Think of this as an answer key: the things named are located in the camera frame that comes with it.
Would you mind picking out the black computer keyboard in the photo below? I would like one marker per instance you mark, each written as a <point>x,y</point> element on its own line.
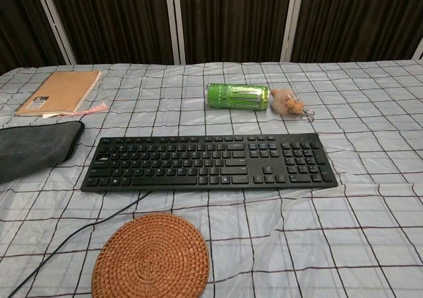
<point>211,166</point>

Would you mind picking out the green Monster energy can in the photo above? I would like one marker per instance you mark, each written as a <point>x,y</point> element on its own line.
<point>238,95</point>

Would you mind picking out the white checked tablecloth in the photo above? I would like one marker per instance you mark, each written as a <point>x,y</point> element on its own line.
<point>297,212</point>

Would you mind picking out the pink tassel bookmark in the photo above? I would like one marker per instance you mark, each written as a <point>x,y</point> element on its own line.
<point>94,109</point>

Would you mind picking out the round woven rattan mat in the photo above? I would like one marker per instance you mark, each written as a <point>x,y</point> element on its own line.
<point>150,258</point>

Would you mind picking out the brown spiral notebook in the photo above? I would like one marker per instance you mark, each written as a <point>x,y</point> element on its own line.
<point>61,91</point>

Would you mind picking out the dark grey fabric pouch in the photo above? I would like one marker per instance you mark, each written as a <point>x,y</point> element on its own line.
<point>33,146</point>

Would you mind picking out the dark folding screen with white frame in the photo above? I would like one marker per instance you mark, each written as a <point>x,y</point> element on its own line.
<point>231,17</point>

